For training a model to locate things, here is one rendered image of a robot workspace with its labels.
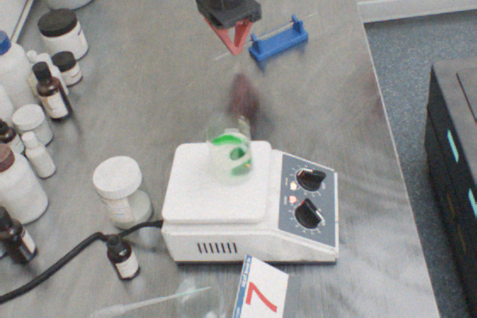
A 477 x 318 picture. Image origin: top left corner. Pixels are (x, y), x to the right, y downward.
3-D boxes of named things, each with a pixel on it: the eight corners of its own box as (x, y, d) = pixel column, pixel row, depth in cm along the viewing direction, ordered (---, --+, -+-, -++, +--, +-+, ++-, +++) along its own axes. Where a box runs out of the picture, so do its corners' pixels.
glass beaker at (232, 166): (206, 167, 75) (193, 118, 70) (247, 150, 76) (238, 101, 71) (225, 200, 71) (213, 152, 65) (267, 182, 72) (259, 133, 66)
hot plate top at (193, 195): (272, 145, 77) (272, 140, 76) (266, 223, 69) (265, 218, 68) (178, 147, 79) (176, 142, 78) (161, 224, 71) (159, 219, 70)
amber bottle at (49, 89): (55, 104, 102) (34, 57, 95) (77, 106, 101) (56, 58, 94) (44, 120, 99) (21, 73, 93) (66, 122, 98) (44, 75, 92)
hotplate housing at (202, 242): (337, 182, 81) (335, 139, 76) (339, 268, 72) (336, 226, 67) (173, 185, 85) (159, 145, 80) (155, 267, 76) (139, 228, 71)
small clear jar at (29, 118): (48, 124, 99) (35, 99, 95) (59, 139, 96) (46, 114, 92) (20, 138, 97) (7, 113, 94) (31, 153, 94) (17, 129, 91)
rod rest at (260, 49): (297, 29, 107) (296, 11, 104) (309, 37, 105) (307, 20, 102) (248, 52, 104) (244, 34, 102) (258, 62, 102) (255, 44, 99)
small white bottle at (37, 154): (45, 181, 90) (25, 145, 85) (33, 174, 91) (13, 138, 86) (60, 168, 91) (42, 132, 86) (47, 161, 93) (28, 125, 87)
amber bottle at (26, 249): (20, 268, 79) (-8, 228, 73) (6, 255, 81) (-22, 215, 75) (42, 251, 81) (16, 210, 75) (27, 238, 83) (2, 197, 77)
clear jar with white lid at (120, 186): (124, 191, 86) (108, 151, 80) (162, 201, 84) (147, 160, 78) (101, 224, 82) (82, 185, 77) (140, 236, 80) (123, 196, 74)
